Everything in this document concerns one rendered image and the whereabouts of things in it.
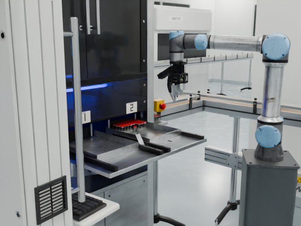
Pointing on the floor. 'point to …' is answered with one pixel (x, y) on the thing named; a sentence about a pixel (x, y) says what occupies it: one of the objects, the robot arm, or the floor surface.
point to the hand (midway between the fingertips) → (173, 98)
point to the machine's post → (144, 115)
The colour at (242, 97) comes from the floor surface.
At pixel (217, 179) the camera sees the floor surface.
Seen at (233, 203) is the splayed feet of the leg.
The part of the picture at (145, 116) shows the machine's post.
